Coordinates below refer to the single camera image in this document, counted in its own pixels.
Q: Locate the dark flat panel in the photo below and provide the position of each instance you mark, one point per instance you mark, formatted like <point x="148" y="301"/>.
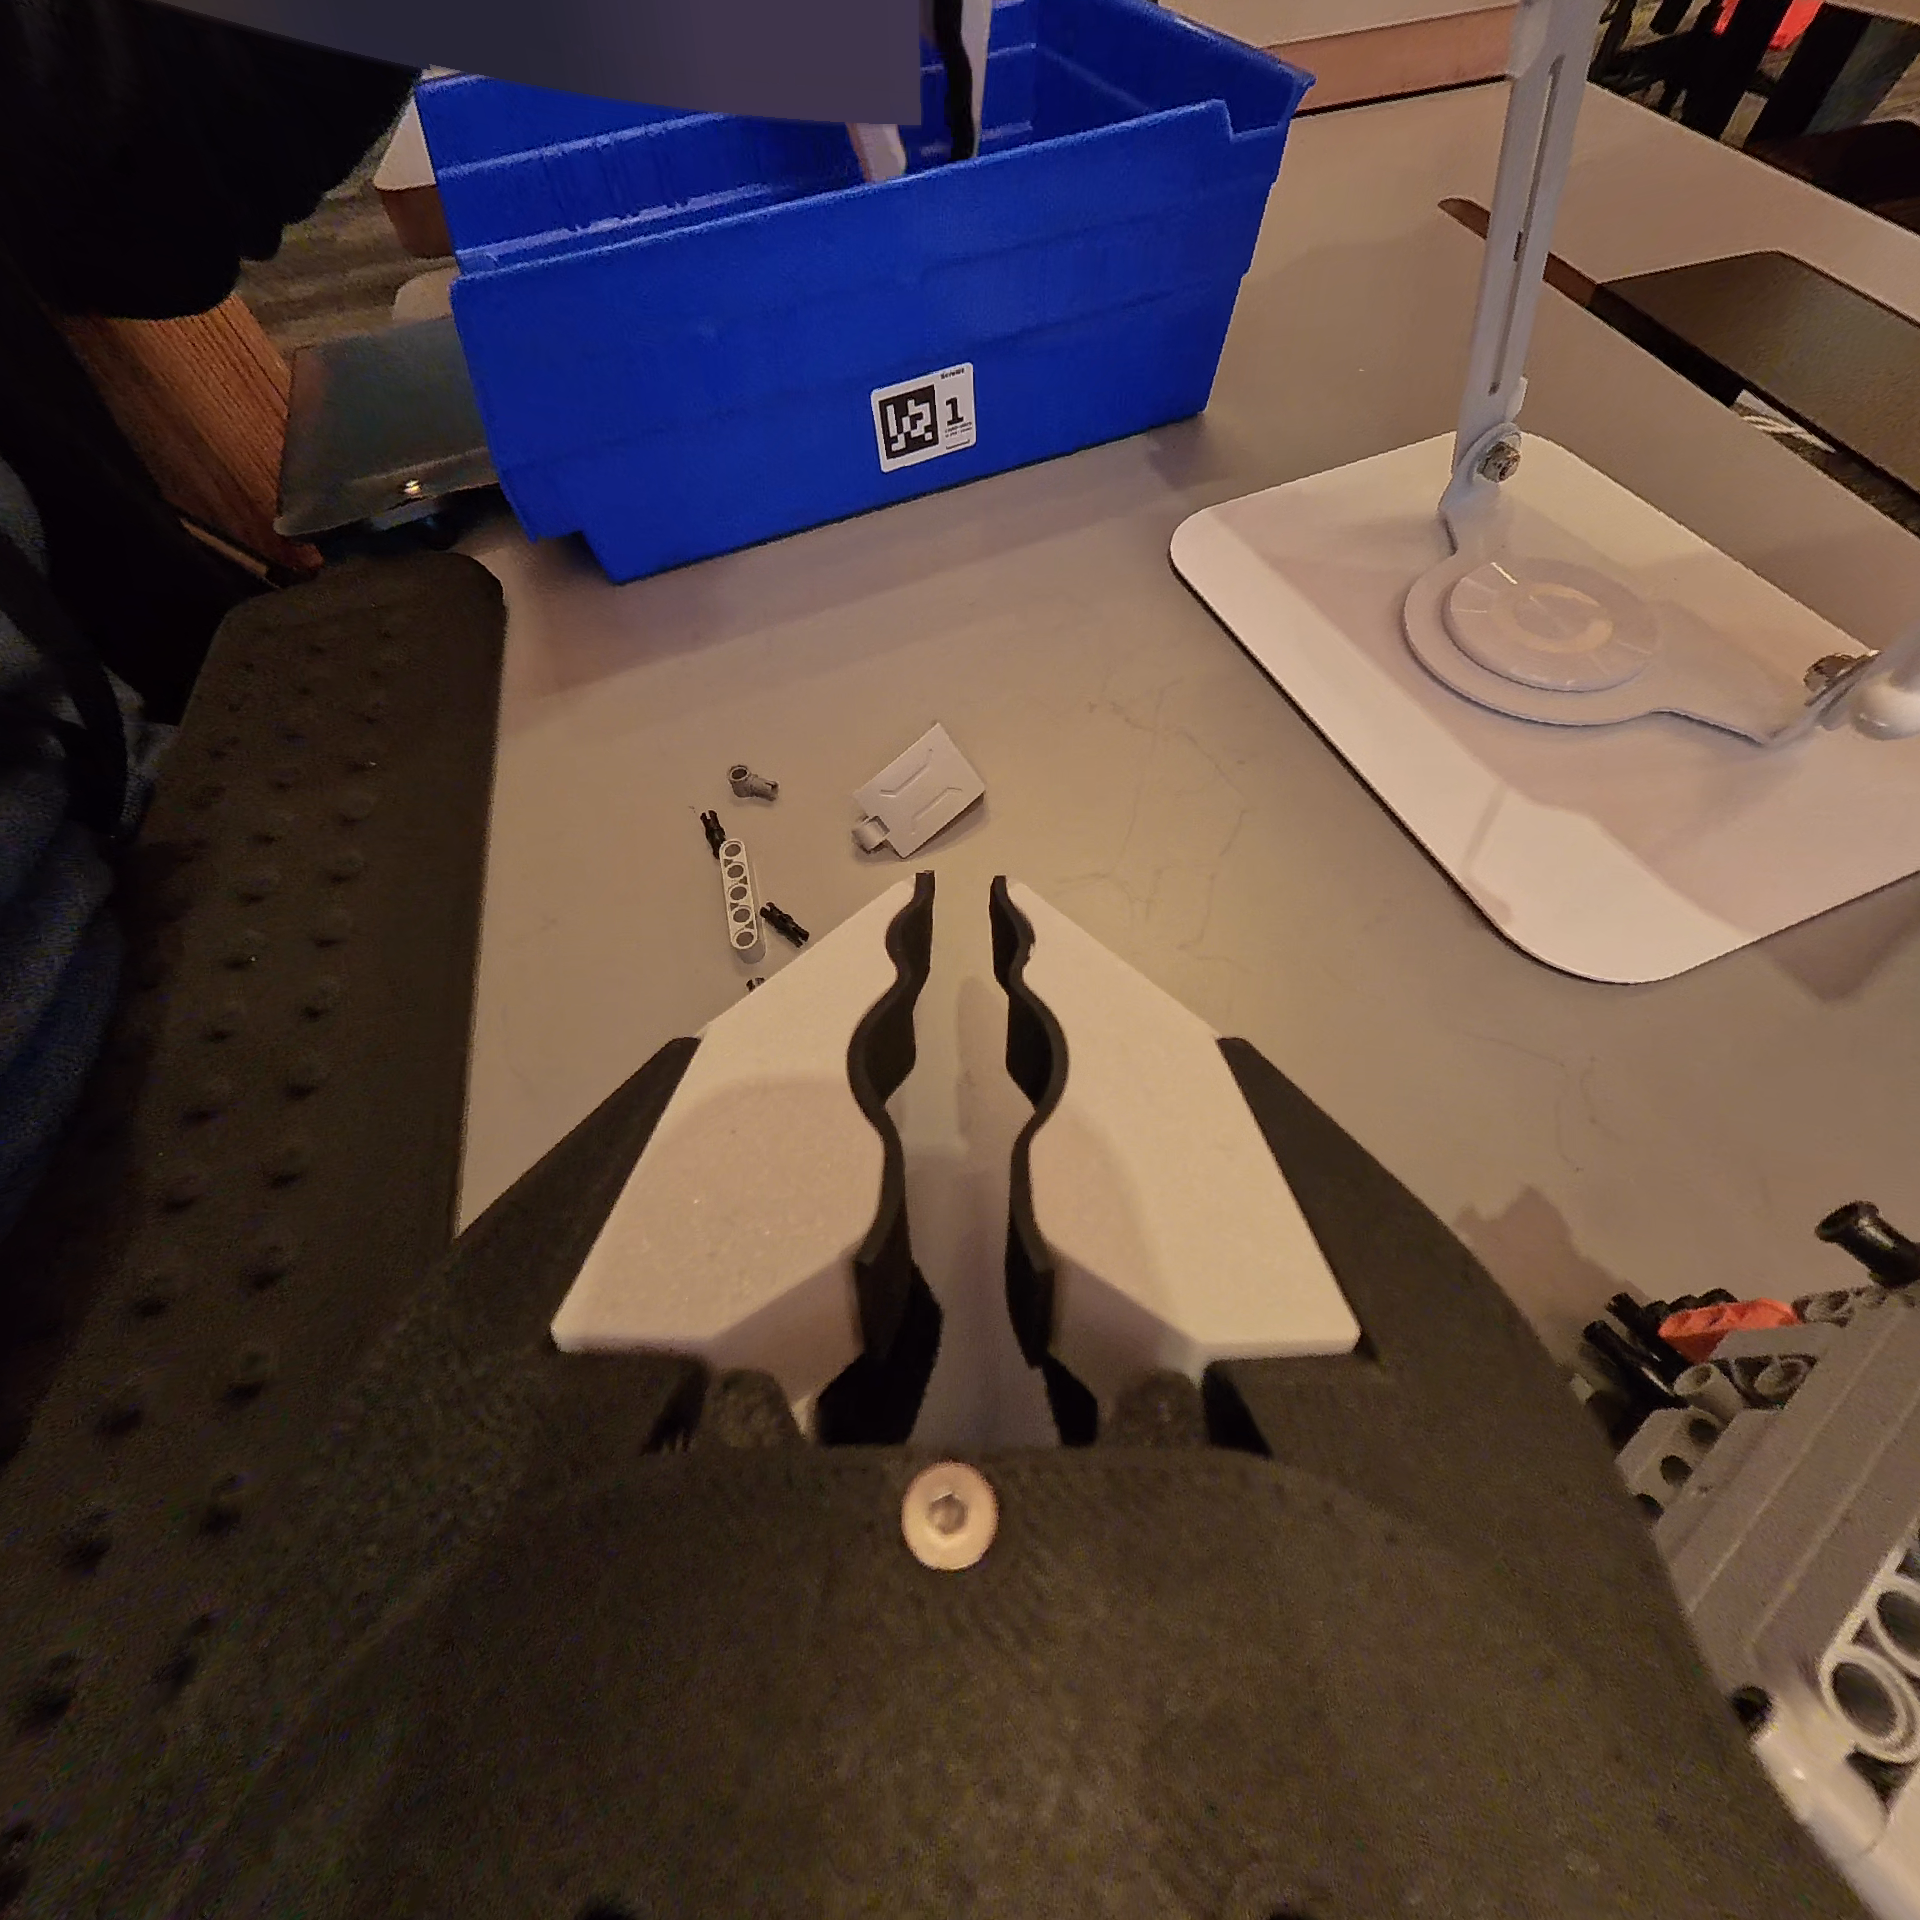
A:
<point x="1800" y="330"/>

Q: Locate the grey toy connector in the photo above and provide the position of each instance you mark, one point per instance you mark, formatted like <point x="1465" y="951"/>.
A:
<point x="748" y="777"/>

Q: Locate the grey toy beam with holes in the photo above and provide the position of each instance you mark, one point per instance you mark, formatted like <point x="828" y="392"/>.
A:
<point x="739" y="897"/>

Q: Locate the white desk stand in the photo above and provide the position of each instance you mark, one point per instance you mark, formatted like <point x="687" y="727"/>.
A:
<point x="1576" y="809"/>

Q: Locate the grey toy building model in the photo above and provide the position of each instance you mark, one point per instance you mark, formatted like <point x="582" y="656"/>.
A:
<point x="1800" y="1453"/>

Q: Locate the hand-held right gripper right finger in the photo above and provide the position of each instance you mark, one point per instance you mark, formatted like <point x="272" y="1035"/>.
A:
<point x="1185" y="1185"/>

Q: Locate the blue plastic bin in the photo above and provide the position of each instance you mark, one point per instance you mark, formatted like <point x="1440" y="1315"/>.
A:
<point x="825" y="330"/>

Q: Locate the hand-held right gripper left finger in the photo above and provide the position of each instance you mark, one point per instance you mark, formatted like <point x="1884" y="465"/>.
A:
<point x="721" y="1185"/>

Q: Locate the grey curved toy panel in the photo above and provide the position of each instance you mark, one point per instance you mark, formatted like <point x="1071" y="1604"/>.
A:
<point x="926" y="786"/>

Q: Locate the white printed tag label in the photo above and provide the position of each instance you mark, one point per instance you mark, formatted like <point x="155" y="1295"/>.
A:
<point x="953" y="412"/>

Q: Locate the black dimpled pad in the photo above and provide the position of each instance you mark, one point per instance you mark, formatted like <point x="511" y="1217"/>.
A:
<point x="285" y="931"/>

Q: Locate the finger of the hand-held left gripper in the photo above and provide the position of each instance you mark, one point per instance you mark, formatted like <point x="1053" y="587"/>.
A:
<point x="884" y="148"/>
<point x="957" y="75"/>

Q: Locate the ribbed wooden cabinet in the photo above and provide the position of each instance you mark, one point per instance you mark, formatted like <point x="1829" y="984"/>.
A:
<point x="196" y="421"/>

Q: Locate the metal plate with caster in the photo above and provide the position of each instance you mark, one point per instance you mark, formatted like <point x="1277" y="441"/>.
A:
<point x="375" y="434"/>

